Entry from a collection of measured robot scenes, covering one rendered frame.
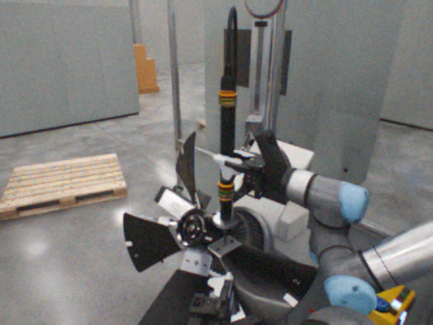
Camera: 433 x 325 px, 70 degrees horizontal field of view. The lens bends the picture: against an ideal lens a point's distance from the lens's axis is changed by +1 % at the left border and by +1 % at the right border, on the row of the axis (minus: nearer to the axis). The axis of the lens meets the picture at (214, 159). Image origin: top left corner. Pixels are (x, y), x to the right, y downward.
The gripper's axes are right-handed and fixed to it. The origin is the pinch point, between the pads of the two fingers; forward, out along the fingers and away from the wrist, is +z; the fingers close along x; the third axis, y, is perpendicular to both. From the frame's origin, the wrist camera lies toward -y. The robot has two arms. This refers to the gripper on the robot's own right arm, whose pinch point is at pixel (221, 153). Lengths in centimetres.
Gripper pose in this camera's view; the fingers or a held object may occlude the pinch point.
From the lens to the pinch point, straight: 80.4
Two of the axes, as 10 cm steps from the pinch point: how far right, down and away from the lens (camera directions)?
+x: 6.2, -3.1, 7.2
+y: -0.1, 9.1, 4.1
